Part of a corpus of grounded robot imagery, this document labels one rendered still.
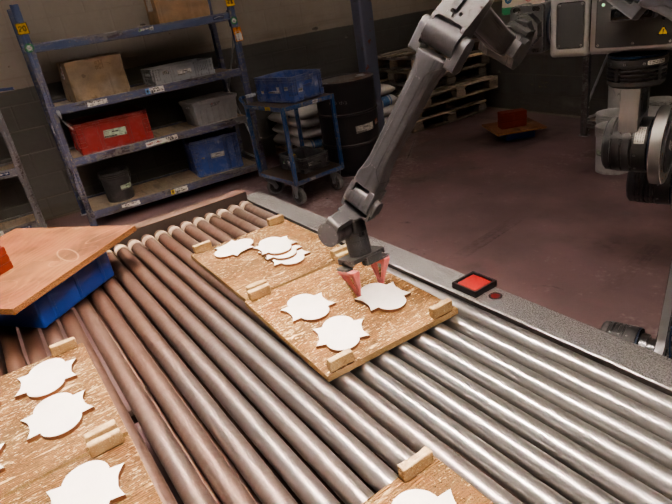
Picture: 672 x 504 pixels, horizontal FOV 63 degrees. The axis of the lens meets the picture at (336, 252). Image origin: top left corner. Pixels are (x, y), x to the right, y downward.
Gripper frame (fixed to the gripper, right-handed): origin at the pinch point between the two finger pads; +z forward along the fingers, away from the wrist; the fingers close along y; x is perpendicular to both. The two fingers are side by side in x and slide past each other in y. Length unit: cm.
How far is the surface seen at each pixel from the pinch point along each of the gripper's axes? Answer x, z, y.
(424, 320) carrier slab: -18.3, 5.2, -0.2
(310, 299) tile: 7.7, -1.1, -12.6
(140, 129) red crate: 423, -70, 75
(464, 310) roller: -19.3, 7.6, 10.9
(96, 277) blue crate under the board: 68, -15, -49
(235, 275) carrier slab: 37.3, -6.4, -18.5
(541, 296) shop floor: 75, 80, 153
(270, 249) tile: 38.0, -9.4, -5.5
